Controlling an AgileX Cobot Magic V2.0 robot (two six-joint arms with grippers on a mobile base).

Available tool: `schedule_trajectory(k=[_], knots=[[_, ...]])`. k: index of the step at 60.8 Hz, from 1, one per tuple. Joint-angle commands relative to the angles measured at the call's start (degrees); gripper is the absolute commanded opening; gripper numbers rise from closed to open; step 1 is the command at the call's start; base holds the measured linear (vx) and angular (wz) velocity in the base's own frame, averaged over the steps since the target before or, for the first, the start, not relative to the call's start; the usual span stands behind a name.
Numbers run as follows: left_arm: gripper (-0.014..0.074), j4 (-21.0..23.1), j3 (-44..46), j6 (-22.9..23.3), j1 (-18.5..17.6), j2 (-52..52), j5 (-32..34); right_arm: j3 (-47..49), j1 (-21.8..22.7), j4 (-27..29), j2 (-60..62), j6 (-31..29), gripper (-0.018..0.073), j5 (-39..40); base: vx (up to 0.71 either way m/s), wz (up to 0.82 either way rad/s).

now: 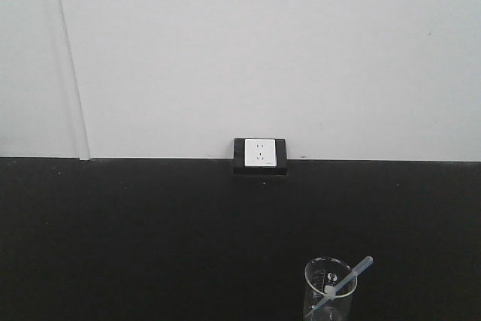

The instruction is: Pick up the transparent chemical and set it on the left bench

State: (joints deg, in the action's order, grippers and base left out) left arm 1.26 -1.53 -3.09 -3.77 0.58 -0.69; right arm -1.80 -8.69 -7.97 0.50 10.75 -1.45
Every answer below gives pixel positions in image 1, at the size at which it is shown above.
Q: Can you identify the transparent plastic pipette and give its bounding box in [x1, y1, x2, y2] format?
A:
[304, 256, 374, 319]

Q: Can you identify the white socket in black box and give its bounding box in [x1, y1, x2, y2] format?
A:
[233, 138, 288, 176]

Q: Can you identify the clear glass beaker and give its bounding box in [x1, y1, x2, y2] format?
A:
[303, 255, 358, 321]

